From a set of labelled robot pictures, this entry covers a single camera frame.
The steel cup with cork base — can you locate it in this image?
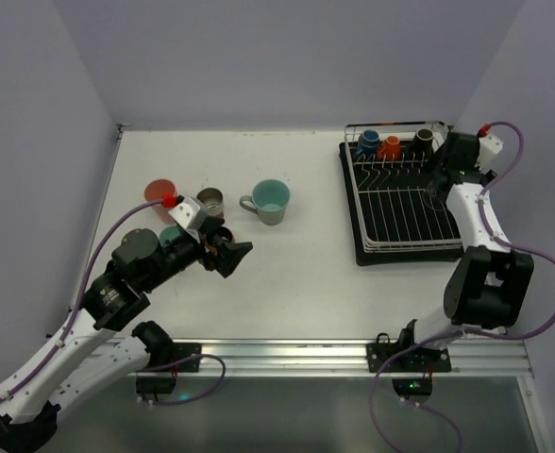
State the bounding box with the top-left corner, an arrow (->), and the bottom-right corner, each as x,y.
196,187 -> 225,218

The black cup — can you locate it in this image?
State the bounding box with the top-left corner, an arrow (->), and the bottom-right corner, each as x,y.
409,127 -> 434,156

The pale green mug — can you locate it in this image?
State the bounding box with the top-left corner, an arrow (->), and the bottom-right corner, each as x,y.
159,225 -> 182,247
239,179 -> 291,226

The orange cup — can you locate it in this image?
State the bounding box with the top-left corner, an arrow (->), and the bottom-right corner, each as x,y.
377,136 -> 402,161

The blue cup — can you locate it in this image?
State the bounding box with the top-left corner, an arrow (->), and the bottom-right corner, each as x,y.
354,129 -> 380,158

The pink plastic cup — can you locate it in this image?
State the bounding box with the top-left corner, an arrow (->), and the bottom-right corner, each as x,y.
143,178 -> 177,225

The clear glass cup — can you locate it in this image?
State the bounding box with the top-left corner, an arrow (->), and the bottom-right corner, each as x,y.
424,182 -> 447,212

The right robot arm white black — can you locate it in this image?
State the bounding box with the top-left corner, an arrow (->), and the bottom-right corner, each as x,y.
396,132 -> 534,350

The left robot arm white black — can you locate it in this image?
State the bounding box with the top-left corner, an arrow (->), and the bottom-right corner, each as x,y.
0,228 -> 253,452

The black drip tray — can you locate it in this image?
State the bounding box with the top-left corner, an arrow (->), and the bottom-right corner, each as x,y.
339,142 -> 463,266

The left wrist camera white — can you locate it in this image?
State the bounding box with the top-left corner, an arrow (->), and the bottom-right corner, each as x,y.
161,195 -> 208,243

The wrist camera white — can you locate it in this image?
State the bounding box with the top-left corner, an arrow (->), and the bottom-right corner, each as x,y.
161,195 -> 208,243
477,124 -> 503,168

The wire dish rack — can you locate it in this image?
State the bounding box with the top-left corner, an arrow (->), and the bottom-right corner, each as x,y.
340,121 -> 462,254

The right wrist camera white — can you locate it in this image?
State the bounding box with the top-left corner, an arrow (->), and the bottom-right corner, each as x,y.
477,124 -> 503,168

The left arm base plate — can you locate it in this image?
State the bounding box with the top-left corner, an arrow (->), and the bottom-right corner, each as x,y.
143,342 -> 202,373

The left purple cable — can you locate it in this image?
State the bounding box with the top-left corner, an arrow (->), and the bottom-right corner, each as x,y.
0,200 -> 227,445

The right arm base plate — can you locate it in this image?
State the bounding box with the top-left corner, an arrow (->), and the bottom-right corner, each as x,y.
365,333 -> 452,373

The aluminium mounting rail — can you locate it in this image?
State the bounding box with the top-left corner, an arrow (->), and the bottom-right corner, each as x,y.
36,335 -> 533,377

